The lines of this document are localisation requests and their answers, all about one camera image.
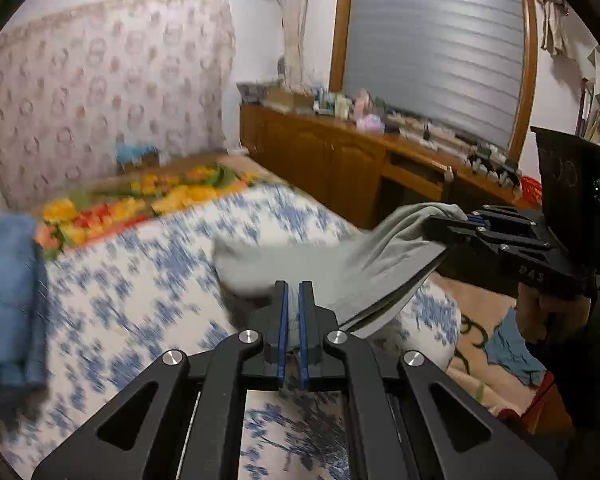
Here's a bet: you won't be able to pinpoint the pink tissue box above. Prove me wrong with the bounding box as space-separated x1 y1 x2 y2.
355 114 386 133

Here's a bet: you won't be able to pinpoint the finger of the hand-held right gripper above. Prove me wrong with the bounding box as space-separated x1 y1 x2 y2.
466 205 545 235
423 215 552 263

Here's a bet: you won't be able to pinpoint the open cardboard box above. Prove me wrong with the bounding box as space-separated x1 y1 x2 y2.
265 87 306 113

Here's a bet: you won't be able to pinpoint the person's right hand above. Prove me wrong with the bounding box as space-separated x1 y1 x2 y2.
515 291 595 347

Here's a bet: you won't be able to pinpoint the blue cloth on floor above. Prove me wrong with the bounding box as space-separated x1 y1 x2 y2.
485 307 548 386

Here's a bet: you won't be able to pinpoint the stack of papers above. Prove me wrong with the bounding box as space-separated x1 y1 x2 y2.
237 81 271 103

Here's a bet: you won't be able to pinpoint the beige window curtain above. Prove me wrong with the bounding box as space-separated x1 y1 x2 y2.
280 0 321 93

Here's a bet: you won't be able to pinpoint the grey pants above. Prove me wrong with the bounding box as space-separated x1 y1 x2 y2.
212 202 468 341

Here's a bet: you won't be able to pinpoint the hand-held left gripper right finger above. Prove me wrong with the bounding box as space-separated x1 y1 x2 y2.
298 280 558 480

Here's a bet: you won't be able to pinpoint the circle-patterned sheer curtain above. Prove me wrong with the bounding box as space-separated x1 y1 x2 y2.
0 0 238 211

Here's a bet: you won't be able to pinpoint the blue floral bed sheet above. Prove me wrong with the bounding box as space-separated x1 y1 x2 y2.
0 182 463 480

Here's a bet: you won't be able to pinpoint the colourful flower blanket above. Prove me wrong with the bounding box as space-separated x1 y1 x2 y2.
32 160 271 261

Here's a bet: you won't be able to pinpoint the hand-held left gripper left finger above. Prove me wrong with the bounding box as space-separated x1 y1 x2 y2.
32 280 288 480

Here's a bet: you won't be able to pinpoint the grey window blind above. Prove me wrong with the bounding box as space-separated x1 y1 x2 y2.
340 0 526 148

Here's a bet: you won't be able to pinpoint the wooden window frame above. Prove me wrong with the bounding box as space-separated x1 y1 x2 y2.
327 0 538 158

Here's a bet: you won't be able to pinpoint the patterned floor rug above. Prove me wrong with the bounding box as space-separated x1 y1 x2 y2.
430 272 556 416

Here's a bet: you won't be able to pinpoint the red basket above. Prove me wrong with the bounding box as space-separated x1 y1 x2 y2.
520 175 543 208

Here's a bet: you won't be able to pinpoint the blue denim jeans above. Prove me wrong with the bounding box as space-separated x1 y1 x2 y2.
0 215 48 426

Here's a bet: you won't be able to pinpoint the hanging beige cloth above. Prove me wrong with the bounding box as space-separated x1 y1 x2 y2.
530 0 576 58

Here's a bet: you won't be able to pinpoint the wooden side cabinet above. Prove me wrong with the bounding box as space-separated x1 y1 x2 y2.
240 102 541 231

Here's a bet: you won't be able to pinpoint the cardboard box with blue cloth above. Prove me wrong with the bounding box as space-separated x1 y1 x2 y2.
115 142 161 171

